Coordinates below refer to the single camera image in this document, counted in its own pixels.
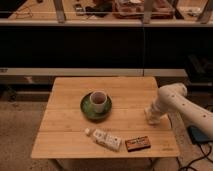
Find white ceramic cup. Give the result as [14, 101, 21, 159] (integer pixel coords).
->
[89, 91, 107, 113]

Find eyeglasses on shelf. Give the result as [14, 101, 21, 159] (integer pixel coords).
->
[15, 12, 33, 19]

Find white tube with label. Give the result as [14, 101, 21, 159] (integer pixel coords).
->
[85, 128, 122, 152]

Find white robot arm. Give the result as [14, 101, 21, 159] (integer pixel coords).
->
[145, 83, 213, 139]

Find green plate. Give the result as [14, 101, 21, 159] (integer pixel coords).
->
[80, 92, 112, 121]

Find black cable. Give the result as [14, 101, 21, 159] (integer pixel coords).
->
[176, 141, 213, 171]

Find brown rectangular box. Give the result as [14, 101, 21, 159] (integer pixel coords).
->
[125, 136, 151, 152]

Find black device on shelf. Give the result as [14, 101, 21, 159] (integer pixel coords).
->
[85, 2, 112, 17]

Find white sponge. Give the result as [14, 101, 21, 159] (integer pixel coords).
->
[145, 108, 161, 125]

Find red tray on shelf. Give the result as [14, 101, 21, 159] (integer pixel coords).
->
[113, 0, 174, 19]

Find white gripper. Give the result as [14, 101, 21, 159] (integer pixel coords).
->
[148, 99, 167, 119]

